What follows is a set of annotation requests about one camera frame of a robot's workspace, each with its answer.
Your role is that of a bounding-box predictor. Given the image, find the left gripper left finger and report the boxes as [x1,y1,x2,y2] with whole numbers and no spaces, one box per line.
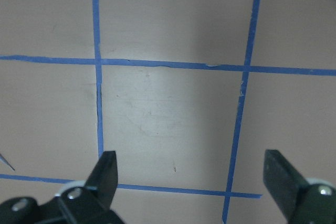
[1,151,123,223]

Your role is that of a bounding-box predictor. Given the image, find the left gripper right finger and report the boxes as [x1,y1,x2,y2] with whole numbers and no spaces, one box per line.
[263,150,335,223]

